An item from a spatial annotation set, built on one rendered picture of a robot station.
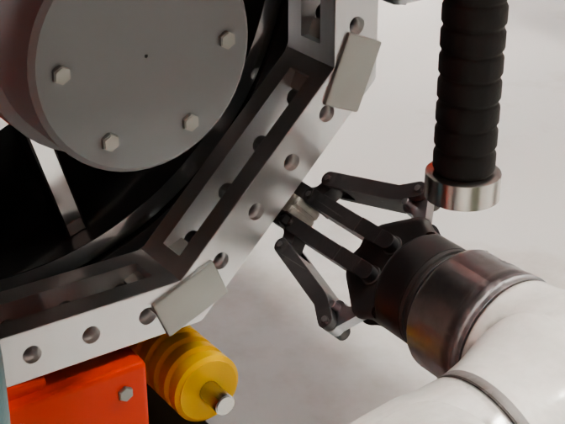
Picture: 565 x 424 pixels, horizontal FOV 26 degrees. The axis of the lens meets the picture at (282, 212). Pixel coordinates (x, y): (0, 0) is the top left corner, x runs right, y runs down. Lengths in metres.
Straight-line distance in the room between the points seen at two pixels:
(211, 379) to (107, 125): 0.37
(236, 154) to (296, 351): 1.05
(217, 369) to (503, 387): 0.33
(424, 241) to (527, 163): 1.82
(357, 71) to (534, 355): 0.30
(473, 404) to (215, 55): 0.23
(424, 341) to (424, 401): 0.12
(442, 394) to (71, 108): 0.25
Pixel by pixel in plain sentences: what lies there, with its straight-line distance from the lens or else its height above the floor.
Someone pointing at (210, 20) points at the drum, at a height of 0.86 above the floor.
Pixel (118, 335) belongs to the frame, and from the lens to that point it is 0.88.
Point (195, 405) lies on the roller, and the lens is 0.96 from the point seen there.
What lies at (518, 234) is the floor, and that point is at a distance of 2.34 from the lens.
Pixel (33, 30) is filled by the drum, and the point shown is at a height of 0.87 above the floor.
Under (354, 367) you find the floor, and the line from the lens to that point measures 1.92.
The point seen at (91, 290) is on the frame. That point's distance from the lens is 0.91.
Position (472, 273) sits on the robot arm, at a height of 0.68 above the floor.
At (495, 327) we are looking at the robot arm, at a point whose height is 0.68.
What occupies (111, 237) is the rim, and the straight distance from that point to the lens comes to 0.95.
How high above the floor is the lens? 1.06
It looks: 26 degrees down
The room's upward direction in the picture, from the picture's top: straight up
